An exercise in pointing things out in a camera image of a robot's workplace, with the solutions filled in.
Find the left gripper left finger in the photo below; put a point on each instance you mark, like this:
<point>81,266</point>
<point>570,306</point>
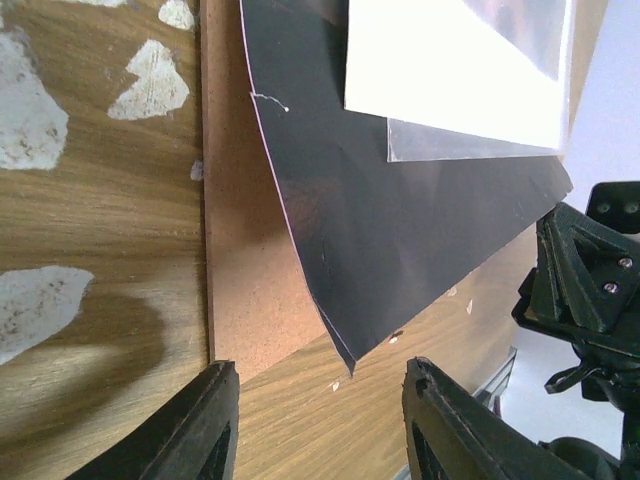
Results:
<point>192,436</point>

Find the brown fibreboard backing board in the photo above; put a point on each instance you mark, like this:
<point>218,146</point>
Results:
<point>260,308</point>

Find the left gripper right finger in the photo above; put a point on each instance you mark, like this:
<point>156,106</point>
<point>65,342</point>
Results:
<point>451,435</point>

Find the broken glass shards pile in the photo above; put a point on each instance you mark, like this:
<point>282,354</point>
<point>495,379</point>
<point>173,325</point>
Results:
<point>101,207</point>

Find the sunset landscape photo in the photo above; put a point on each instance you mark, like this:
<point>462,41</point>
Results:
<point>378,242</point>

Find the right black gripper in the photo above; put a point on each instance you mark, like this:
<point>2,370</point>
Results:
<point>584,290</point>

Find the clear plastic glazing sheet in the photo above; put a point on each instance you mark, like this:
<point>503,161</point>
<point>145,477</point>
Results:
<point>410,142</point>

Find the white paper mat border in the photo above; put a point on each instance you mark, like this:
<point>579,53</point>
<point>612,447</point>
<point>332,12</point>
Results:
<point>497,70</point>

